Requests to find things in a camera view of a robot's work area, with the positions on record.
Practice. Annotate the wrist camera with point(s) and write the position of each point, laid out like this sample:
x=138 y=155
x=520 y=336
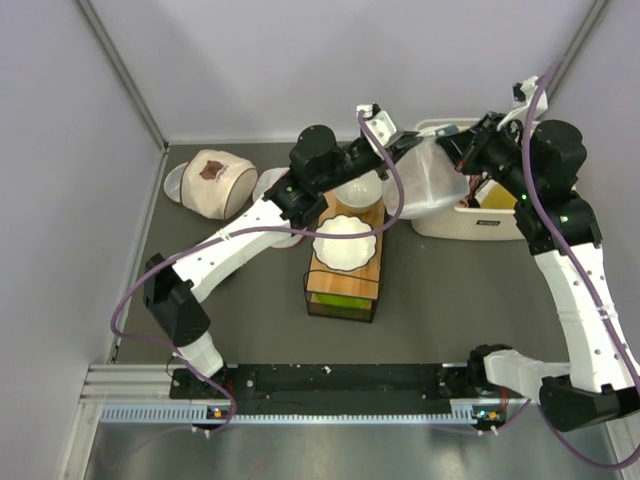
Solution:
x=522 y=94
x=378 y=123

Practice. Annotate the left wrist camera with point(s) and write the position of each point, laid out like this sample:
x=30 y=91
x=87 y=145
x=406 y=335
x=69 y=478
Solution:
x=378 y=123

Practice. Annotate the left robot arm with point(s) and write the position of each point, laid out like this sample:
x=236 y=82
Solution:
x=173 y=290

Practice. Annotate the yellow garment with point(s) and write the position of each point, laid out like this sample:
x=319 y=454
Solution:
x=495 y=197

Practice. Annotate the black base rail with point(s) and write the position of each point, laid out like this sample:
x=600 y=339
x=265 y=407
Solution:
x=253 y=381

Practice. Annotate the white scalloped plate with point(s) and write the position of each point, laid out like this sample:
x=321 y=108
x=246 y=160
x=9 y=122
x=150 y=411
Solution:
x=344 y=255

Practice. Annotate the pink garment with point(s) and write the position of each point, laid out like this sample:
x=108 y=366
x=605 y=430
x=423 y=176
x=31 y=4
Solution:
x=475 y=183

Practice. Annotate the cream plastic laundry basket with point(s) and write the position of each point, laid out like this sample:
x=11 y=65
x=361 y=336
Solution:
x=458 y=223

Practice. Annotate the beige bear cap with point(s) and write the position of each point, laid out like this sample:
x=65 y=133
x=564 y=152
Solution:
x=214 y=184

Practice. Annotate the black wire wooden rack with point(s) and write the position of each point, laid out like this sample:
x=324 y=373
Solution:
x=344 y=276

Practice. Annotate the slotted cable duct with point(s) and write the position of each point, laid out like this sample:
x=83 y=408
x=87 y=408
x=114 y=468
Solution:
x=201 y=414

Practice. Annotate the white mesh laundry bag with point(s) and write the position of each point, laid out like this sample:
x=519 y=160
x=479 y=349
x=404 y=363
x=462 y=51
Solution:
x=429 y=179

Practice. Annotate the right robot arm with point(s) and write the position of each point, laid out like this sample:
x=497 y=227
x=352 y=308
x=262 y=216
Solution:
x=539 y=169

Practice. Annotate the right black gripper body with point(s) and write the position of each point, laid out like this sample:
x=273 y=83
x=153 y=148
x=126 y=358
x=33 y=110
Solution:
x=495 y=152

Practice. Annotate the white round bowl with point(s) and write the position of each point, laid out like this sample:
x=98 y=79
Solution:
x=359 y=195

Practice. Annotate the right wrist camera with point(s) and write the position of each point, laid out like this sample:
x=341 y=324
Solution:
x=522 y=94

